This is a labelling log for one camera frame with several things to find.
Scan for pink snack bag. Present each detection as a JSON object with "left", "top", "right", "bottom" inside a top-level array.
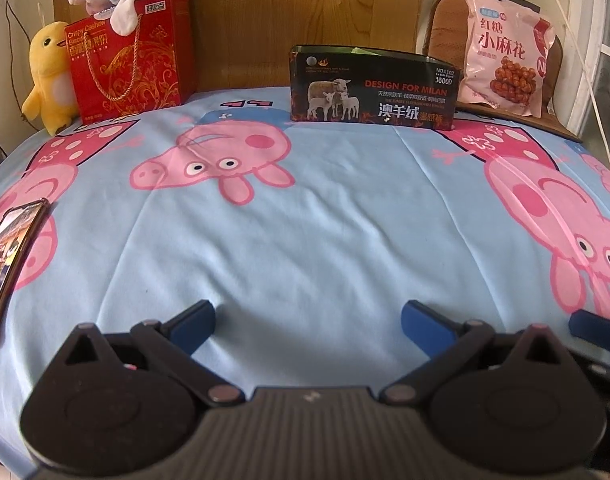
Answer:
[{"left": 457, "top": 0, "right": 556, "bottom": 118}]

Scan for wooden headboard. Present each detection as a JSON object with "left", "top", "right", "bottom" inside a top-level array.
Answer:
[{"left": 51, "top": 0, "right": 432, "bottom": 107}]

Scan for smartphone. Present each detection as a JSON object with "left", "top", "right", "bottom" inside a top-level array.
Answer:
[{"left": 0, "top": 198, "right": 52, "bottom": 352}]

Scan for red gift box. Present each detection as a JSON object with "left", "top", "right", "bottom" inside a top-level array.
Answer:
[{"left": 65, "top": 0, "right": 196, "bottom": 122}]

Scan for white cable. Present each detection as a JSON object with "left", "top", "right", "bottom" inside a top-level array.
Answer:
[{"left": 531, "top": 0, "right": 610, "bottom": 173}]

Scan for thin black cable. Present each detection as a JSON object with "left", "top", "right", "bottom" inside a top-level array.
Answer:
[{"left": 0, "top": 0, "right": 32, "bottom": 122}]

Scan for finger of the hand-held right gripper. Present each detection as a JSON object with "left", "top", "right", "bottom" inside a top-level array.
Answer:
[{"left": 569, "top": 309, "right": 610, "bottom": 357}]

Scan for white window frame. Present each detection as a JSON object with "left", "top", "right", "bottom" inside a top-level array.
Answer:
[{"left": 560, "top": 0, "right": 610, "bottom": 183}]

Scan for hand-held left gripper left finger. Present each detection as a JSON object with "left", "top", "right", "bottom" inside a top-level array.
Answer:
[{"left": 60, "top": 300, "right": 246, "bottom": 408}]

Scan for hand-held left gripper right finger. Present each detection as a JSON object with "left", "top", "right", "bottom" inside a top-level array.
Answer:
[{"left": 382, "top": 300, "right": 566, "bottom": 408}]

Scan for brown cushioned chair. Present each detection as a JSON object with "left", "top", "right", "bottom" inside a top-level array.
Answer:
[{"left": 421, "top": 0, "right": 584, "bottom": 144}]

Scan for yellow duck plush toy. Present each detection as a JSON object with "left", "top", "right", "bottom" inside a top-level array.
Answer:
[{"left": 21, "top": 21, "right": 82, "bottom": 137}]

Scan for black tin box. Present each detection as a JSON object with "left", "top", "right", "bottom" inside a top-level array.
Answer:
[{"left": 290, "top": 45, "right": 458, "bottom": 132}]

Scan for printed blue blanket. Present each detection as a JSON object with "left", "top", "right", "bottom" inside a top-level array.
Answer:
[{"left": 0, "top": 85, "right": 610, "bottom": 467}]

